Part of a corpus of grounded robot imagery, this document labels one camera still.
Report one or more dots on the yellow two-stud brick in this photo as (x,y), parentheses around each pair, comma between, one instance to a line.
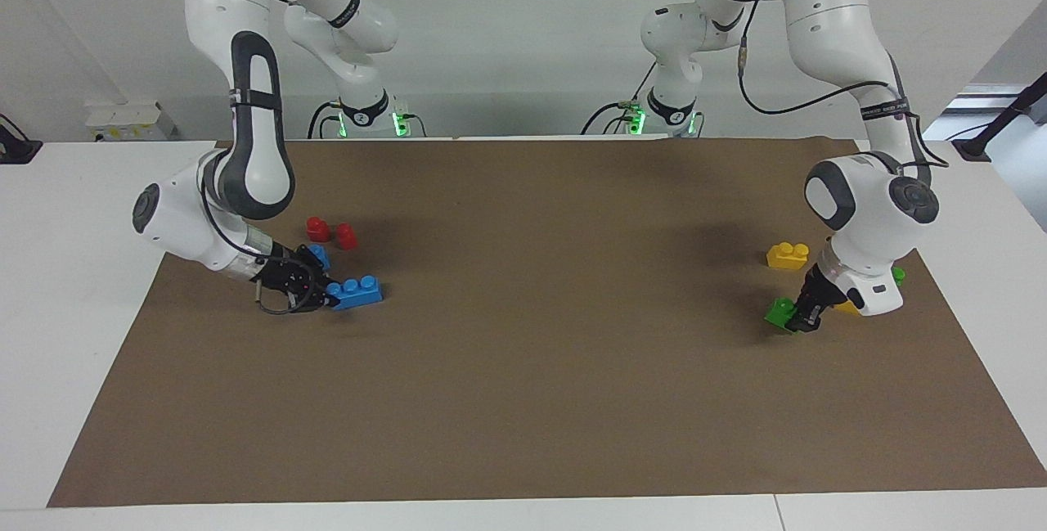
(845,308)
(788,257)

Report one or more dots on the brown table mat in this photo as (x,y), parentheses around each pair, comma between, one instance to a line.
(532,384)

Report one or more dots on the blue three-stud brick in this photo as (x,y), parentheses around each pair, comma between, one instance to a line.
(358,294)
(319,254)

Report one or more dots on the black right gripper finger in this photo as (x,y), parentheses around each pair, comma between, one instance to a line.
(317,273)
(323,300)

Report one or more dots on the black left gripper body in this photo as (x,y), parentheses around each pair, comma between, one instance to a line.
(822,285)

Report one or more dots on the red one-stud block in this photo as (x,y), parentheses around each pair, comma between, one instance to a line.
(348,237)
(317,229)

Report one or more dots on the black stand with clamp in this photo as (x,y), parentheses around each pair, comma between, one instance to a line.
(1002,118)

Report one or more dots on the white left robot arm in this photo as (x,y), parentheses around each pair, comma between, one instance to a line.
(867,204)

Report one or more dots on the black table clamp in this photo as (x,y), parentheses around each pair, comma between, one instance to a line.
(16,150)

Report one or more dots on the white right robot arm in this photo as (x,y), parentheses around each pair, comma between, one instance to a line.
(253,155)

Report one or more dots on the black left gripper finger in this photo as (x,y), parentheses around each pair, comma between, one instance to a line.
(806,320)

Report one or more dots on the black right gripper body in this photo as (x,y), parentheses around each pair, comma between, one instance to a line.
(282,276)

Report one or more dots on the white wall socket box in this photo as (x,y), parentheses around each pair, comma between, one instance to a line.
(127,122)

